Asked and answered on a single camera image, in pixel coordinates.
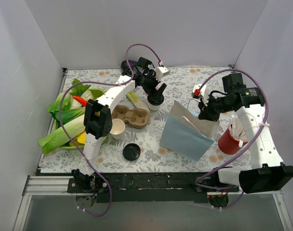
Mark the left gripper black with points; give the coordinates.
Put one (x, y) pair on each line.
(153, 87)

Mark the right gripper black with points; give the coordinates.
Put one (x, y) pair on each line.
(205, 113)

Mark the black plastic cup lid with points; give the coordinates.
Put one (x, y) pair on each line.
(155, 100)

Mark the light blue paper bag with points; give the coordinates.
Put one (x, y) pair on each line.
(186, 134)

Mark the white paper coffee cup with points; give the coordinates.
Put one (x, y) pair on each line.
(118, 129)

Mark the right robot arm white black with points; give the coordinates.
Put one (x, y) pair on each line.
(268, 172)

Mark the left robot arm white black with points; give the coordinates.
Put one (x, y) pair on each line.
(98, 118)

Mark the green onion stalk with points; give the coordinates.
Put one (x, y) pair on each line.
(136, 101)

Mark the floral table mat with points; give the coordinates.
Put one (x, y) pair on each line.
(153, 157)

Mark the brown cardboard cup carrier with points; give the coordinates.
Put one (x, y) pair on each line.
(136, 118)

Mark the red cup holder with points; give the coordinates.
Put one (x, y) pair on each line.
(228, 145)

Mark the purple eggplant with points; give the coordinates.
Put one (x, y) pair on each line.
(125, 65)

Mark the orange carrot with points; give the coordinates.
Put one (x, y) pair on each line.
(80, 100)

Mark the green lettuce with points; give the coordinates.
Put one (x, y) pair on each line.
(70, 108)

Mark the yellow leafy cabbage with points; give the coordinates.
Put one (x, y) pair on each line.
(79, 140)

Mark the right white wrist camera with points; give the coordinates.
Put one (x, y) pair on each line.
(201, 92)

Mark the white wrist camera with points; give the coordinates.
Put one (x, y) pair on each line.
(161, 71)
(201, 92)

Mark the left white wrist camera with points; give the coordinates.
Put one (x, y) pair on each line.
(161, 71)

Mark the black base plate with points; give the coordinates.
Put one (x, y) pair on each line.
(146, 187)

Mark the aluminium rail frame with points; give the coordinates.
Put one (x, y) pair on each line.
(48, 208)

